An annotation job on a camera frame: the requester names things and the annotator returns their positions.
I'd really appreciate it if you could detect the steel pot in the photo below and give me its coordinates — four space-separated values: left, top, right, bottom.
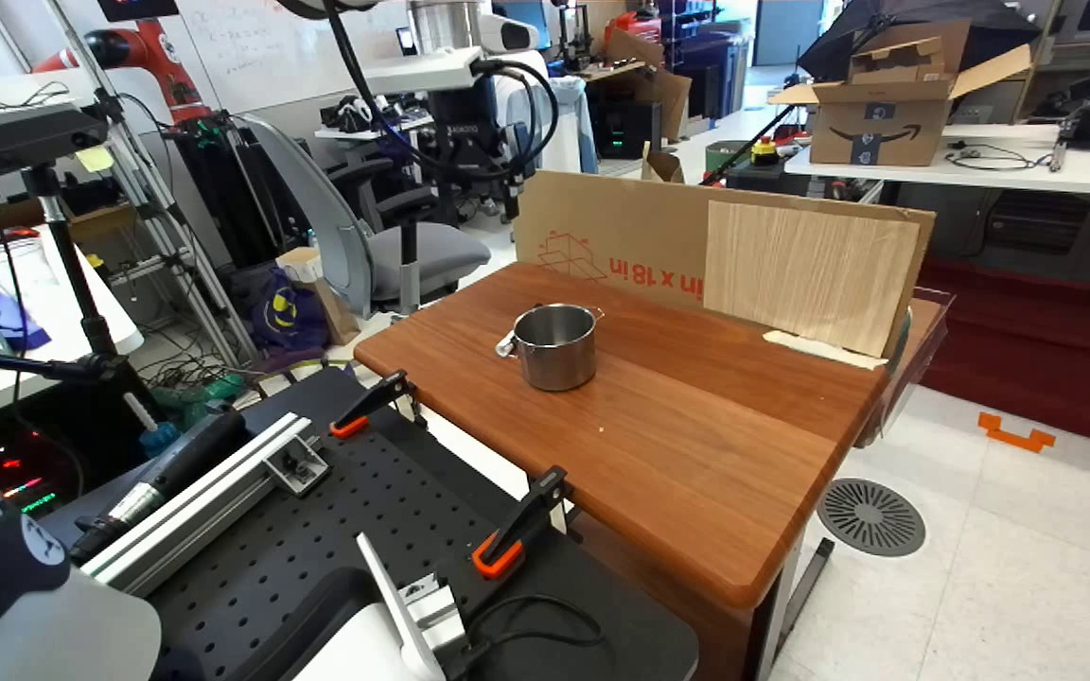
495 303 606 393

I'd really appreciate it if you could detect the black office chair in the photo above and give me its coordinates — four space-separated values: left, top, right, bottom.
321 149 444 230

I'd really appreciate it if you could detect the grey office chair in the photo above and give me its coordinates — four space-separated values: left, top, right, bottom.
237 113 493 320

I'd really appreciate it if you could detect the black computer tower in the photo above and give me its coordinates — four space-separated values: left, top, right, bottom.
590 93 665 161

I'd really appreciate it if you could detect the flat cardboard sheet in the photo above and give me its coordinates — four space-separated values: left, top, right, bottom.
513 169 938 361

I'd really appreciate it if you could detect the whiteboard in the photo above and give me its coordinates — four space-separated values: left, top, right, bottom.
174 0 416 116

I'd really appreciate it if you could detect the purple bag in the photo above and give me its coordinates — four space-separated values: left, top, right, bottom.
249 264 334 358

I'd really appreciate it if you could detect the green bin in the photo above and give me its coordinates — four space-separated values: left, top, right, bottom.
703 139 751 174

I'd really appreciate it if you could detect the black and orange clamp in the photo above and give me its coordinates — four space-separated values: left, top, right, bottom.
468 464 585 581
328 369 429 442

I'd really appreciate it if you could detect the aluminium stand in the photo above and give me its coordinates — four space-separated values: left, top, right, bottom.
42 0 259 368

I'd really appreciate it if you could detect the light wood panel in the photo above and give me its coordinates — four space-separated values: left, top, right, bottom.
703 200 923 359

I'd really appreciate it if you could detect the open cardboard box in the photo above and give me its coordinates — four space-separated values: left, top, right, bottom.
768 18 1036 168

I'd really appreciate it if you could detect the white paper strip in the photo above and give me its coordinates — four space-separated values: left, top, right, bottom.
762 328 890 371

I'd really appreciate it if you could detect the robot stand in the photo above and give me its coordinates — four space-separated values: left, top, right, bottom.
38 364 699 681

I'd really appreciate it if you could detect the teal brush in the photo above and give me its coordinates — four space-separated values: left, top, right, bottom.
122 392 184 459

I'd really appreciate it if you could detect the black cylindrical tool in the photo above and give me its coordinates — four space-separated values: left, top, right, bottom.
68 410 250 561

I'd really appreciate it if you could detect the white table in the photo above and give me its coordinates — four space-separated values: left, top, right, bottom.
0 225 146 433

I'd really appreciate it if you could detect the purple cloth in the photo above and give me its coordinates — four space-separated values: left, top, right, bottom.
0 280 53 354

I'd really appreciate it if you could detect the computer with lit lights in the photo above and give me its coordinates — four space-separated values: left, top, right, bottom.
0 424 84 518

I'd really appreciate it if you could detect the round floor drain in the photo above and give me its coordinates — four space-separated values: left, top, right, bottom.
816 477 927 558

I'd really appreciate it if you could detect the white desk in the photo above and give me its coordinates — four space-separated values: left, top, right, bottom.
783 122 1090 201

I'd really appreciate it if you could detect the orange floor tape mark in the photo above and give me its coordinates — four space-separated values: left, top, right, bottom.
976 410 1058 454

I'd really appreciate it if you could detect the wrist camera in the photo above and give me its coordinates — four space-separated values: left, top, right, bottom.
361 46 487 96

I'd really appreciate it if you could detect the camera on tripod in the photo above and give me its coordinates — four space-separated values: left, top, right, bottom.
0 102 160 400

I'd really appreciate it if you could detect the aluminium rail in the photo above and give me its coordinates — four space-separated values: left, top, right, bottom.
79 411 330 598

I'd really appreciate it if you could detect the white plate bracket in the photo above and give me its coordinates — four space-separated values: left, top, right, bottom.
355 532 469 681

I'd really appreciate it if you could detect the black cable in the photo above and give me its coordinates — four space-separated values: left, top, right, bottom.
942 140 1040 173
453 593 608 665

